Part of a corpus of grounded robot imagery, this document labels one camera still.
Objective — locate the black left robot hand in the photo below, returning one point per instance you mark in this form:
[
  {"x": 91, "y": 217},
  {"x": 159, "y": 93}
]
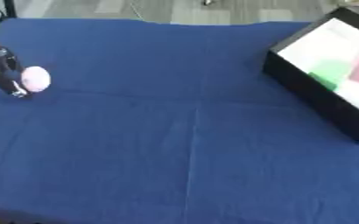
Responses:
[{"x": 2, "y": 68}]

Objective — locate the pink round ball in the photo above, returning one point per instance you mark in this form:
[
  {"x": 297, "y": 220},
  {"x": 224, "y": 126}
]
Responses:
[{"x": 36, "y": 79}]

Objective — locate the green block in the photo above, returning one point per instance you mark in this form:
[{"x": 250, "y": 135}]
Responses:
[{"x": 331, "y": 72}]

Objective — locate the black box white inside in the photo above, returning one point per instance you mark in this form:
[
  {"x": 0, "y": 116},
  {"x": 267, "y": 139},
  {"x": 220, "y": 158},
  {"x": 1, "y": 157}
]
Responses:
[{"x": 310, "y": 87}]

